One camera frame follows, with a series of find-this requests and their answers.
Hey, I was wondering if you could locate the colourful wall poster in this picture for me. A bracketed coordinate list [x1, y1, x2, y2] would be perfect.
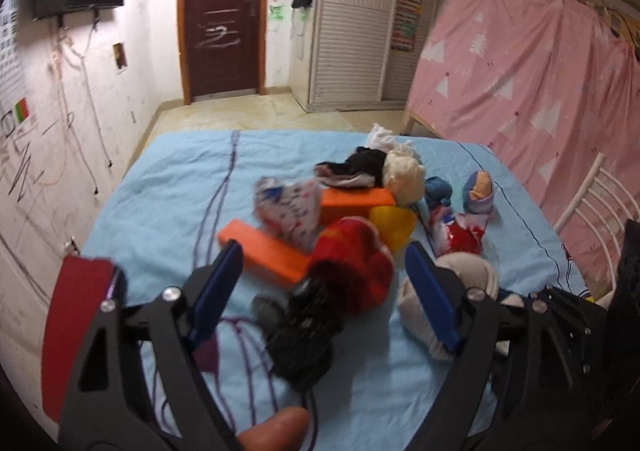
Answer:
[390, 0, 422, 52]

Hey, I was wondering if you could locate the orange box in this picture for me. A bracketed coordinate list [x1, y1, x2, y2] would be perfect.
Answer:
[217, 219, 309, 289]
[320, 188, 395, 226]

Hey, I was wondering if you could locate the pink patterned bed curtain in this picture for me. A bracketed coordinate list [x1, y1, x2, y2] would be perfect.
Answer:
[406, 0, 640, 282]

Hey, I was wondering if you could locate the white louvered wardrobe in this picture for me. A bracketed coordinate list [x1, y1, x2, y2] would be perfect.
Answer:
[299, 0, 444, 112]

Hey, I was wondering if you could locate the light blue bed sheet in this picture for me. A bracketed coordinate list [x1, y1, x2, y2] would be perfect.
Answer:
[84, 131, 585, 450]

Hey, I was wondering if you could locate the blue fabric ball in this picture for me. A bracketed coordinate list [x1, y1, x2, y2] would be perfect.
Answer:
[424, 177, 452, 210]

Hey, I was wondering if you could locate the blue orange sock ball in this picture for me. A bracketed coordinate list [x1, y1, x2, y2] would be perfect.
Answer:
[462, 170, 495, 215]

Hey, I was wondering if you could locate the cream fabric ball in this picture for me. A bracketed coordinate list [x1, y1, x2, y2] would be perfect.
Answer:
[383, 144, 426, 207]

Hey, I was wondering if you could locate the left hand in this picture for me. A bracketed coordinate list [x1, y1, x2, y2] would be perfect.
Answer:
[238, 407, 310, 451]

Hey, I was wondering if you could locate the white metal chair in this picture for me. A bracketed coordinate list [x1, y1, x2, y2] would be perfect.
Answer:
[553, 152, 639, 306]

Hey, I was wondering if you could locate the white tissue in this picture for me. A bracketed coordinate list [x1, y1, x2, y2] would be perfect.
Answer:
[364, 124, 416, 156]

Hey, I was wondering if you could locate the dark red wooden door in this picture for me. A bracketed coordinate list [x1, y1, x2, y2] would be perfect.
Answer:
[177, 0, 267, 104]

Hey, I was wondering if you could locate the white patterned wrapper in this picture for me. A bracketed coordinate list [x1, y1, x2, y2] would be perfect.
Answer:
[254, 177, 321, 253]

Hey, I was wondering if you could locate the red white wrapper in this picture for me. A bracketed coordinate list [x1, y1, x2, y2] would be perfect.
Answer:
[430, 206, 489, 257]

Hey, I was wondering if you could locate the yellow plastic cup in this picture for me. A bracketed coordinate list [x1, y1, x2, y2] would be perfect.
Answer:
[369, 206, 418, 254]

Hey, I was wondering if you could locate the black sock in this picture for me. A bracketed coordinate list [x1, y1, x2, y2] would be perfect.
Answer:
[252, 277, 347, 393]

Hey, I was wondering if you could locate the black and white cloth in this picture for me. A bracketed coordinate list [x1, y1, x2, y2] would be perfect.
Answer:
[314, 146, 387, 189]

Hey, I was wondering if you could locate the red fabric ball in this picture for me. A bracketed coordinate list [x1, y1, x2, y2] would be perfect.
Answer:
[307, 216, 395, 317]

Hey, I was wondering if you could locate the white sock ball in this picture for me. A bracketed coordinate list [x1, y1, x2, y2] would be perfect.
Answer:
[397, 242, 525, 361]

